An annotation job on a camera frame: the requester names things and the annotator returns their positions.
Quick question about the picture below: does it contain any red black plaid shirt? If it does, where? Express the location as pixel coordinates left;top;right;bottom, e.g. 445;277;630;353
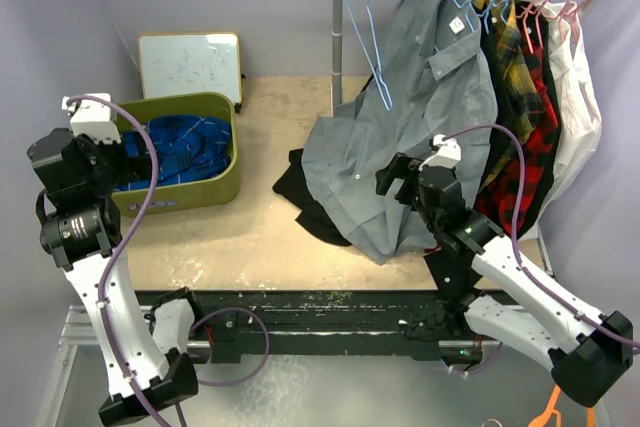
475;23;562;236

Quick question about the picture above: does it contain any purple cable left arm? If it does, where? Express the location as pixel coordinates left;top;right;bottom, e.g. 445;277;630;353
65;94;271;427

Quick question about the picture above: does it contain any olive green plastic basket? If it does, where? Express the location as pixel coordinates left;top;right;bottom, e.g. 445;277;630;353
122;92;240;215

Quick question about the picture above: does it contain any grey shirt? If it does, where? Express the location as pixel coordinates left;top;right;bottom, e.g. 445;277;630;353
301;0;498;264

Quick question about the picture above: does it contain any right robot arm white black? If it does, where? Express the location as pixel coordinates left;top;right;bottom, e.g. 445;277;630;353
376;153;634;407

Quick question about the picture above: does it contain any small whiteboard yellow frame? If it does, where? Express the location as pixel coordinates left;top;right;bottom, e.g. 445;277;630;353
137;32;245;112

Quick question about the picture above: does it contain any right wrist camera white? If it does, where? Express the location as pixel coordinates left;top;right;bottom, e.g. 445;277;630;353
418;134;462;171

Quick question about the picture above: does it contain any light blue hanger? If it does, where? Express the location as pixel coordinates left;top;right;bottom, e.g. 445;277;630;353
342;0;393;112

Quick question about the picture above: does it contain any white shirt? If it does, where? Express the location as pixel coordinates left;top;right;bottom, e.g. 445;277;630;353
541;3;602;207

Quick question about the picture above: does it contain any blue plaid shirt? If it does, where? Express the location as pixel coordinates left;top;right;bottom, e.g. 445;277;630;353
143;115;232;187

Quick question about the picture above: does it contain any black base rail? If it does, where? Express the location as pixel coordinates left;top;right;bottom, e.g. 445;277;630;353
134;289;506;366

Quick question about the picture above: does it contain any aluminium frame rail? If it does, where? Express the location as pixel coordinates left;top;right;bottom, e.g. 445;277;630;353
35;305;108;426

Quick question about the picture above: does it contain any orange hanger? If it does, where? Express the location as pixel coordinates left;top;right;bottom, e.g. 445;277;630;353
528;385;596;427

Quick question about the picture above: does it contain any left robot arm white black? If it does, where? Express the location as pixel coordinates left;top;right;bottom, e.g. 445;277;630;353
27;128;206;426

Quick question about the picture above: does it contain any yellow black plaid shirt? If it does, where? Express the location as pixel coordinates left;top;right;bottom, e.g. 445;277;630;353
457;0;546;188

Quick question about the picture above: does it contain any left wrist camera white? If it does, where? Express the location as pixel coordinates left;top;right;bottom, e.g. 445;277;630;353
61;93;121;145

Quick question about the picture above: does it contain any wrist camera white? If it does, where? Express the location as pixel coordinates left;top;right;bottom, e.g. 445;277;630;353
61;93;121;145
418;134;462;171

